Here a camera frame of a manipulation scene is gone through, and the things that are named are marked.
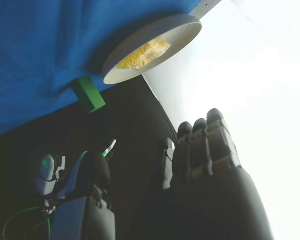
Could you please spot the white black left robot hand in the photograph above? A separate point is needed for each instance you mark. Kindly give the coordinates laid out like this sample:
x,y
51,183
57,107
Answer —
x,y
215,200

